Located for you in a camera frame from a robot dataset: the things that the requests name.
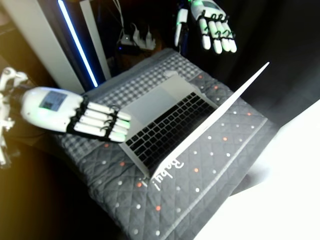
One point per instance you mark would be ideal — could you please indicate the black box with blue light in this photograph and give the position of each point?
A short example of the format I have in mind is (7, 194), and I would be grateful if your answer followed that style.
(127, 48)

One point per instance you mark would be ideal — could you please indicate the wide white column panel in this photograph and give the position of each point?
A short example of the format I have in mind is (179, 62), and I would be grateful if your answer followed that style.
(37, 32)

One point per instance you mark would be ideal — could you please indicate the narrow white column panel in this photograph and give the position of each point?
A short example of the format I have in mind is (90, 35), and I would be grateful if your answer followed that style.
(96, 37)

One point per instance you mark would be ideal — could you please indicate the blue light strip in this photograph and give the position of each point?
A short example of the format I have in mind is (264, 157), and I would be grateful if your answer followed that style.
(77, 45)

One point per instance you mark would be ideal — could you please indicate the silver laptop with black keys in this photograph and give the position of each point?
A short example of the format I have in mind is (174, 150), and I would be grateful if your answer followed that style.
(150, 105)

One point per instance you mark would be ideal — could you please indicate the grey quilt with dots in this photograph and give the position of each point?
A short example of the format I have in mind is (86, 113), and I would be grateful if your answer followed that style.
(155, 207)

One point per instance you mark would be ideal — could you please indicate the white power strip with plugs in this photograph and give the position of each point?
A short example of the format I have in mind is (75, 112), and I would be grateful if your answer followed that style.
(145, 37)

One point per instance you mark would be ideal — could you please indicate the white power adapter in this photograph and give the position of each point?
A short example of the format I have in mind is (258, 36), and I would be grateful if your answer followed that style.
(125, 38)

